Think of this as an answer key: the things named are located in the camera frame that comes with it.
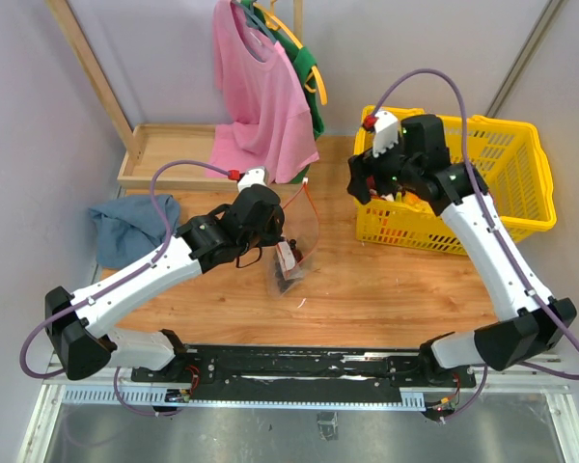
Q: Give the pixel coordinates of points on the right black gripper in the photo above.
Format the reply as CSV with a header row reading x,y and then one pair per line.
x,y
364,165

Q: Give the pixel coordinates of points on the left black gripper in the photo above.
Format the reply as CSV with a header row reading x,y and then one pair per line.
x,y
275,233

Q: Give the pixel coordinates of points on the clear zip top bag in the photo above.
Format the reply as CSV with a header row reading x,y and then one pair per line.
x,y
302,224

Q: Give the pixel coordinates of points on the dark small grape bunch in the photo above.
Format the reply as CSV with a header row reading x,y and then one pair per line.
x,y
286,263

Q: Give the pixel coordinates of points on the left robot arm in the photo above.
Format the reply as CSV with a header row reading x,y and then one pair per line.
x,y
83,324

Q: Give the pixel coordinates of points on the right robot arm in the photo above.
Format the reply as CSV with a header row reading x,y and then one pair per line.
x,y
530,319

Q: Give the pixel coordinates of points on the orange pumpkin toy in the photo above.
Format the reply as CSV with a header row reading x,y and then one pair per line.
x,y
414,201

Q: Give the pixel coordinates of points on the pink t-shirt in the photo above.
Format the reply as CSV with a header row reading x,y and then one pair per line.
x,y
271,122

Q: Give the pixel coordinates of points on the wooden tray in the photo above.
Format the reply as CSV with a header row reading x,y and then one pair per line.
x,y
164,143

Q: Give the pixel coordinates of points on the green t-shirt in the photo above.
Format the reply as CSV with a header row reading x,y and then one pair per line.
x,y
303,63

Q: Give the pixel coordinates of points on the blue crumpled cloth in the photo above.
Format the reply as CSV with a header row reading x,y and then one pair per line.
x,y
128,228

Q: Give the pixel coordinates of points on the yellow plastic basket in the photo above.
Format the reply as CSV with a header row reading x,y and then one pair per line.
x,y
512,162

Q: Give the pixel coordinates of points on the yellow clothes hanger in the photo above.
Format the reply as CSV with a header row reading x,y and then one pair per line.
x,y
292,37

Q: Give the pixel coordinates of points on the grey clothes hanger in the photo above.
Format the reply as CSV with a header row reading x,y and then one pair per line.
x,y
255,36

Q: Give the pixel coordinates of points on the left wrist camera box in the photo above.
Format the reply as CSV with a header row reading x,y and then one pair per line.
x,y
251,177

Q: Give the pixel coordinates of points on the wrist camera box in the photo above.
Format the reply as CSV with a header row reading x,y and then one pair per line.
x,y
251,177
384,126

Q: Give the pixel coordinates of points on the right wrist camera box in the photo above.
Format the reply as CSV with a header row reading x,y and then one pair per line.
x,y
384,126

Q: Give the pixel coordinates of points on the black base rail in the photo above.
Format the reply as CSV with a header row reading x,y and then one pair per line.
x,y
289,376

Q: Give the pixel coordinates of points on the wooden rack post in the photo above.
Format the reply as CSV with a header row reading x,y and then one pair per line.
x,y
75,36

